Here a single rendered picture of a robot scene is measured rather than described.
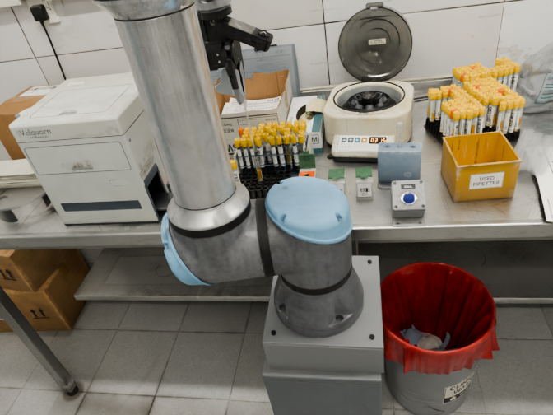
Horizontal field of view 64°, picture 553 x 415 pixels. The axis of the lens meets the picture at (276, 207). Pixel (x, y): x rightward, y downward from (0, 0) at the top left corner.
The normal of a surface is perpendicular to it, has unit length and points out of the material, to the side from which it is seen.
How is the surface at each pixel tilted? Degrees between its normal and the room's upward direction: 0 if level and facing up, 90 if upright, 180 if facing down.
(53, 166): 90
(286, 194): 9
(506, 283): 0
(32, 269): 89
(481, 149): 90
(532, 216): 0
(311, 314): 75
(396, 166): 90
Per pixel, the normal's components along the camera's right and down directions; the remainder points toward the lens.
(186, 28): 0.76, 0.30
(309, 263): 0.04, 0.65
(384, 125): -0.29, 0.62
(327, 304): 0.15, 0.36
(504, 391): -0.15, -0.78
